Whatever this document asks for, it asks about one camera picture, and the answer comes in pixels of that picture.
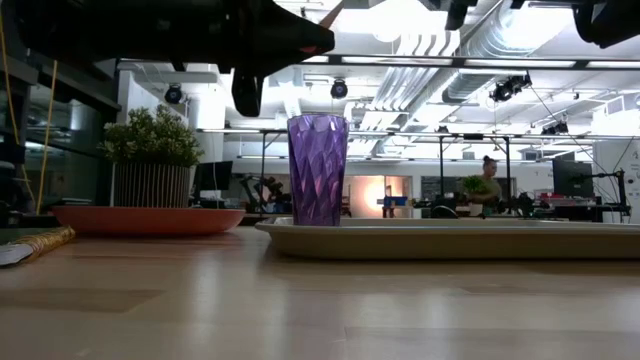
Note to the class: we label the small green leafy plant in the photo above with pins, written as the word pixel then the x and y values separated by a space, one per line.
pixel 472 185

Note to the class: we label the large black monitor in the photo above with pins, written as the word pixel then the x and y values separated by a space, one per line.
pixel 572 177

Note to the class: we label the long linear ceiling light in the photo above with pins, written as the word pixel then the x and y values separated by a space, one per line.
pixel 400 61

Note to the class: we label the black aluminium rig frame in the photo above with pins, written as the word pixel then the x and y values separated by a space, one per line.
pixel 270 220

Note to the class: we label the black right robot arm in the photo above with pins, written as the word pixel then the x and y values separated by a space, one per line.
pixel 610 20

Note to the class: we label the person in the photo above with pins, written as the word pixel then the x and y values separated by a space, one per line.
pixel 492 187

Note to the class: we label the small black light cluster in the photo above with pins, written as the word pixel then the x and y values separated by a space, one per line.
pixel 555 129

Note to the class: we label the dark chalkboard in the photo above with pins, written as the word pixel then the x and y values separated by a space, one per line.
pixel 432 187

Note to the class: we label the black round spotlight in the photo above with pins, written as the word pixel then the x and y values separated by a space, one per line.
pixel 173 95
pixel 339 90

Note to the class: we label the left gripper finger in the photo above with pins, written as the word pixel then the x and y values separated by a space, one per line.
pixel 295 55
pixel 295 27

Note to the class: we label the yellow-wrapped object at left edge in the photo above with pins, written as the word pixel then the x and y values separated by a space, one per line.
pixel 35 242

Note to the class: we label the small black monitor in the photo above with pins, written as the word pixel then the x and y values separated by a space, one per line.
pixel 215 175

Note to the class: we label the orange round plate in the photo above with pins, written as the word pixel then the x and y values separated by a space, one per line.
pixel 150 222

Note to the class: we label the blue storage bin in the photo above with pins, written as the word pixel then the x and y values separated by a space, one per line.
pixel 395 201

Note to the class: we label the black workbench frame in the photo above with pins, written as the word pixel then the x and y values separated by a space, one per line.
pixel 441 165

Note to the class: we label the purple faceted plastic cup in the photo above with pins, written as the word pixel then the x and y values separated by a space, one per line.
pixel 317 170

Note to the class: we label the black track light cluster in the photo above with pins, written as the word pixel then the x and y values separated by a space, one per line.
pixel 507 89

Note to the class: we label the grey storage case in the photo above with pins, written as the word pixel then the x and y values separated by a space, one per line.
pixel 70 202

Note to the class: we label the silver ventilation duct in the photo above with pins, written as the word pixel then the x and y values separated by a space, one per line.
pixel 470 85

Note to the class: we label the black lab robot arm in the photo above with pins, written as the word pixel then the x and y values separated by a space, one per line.
pixel 272 189

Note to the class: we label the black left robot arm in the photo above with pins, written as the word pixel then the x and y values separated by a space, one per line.
pixel 100 25

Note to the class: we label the potted plant striped pot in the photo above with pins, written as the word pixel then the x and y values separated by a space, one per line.
pixel 150 150

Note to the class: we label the beige plastic tray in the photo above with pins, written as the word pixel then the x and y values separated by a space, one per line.
pixel 450 242

